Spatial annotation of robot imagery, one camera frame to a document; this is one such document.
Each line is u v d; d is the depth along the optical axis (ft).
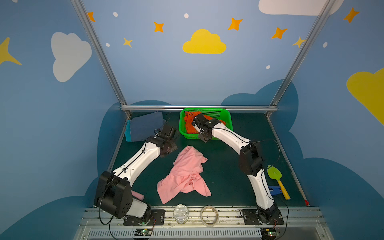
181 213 2.34
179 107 3.75
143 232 2.32
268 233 2.35
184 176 2.77
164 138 2.10
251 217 2.46
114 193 1.36
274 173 2.90
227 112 3.62
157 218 2.46
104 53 2.84
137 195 2.62
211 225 2.35
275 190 2.71
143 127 3.65
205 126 2.35
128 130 3.39
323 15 2.35
